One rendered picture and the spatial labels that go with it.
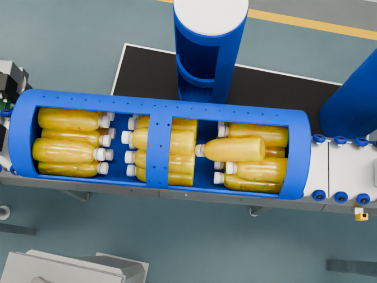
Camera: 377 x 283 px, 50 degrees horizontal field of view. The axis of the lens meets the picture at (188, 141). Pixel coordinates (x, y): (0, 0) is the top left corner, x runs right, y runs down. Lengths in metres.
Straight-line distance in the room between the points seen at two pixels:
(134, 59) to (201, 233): 1.09
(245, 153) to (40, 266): 0.70
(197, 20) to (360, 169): 0.80
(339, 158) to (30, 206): 1.72
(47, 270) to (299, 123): 0.87
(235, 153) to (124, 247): 1.31
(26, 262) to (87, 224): 1.08
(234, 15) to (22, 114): 0.82
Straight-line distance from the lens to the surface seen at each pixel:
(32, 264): 1.36
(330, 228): 2.48
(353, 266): 2.11
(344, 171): 1.55
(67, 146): 1.29
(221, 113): 1.20
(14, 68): 1.82
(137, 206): 2.38
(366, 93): 1.90
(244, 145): 1.20
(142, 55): 2.49
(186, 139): 1.19
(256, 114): 1.22
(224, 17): 1.56
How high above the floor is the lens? 2.35
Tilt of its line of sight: 75 degrees down
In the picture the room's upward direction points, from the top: straight up
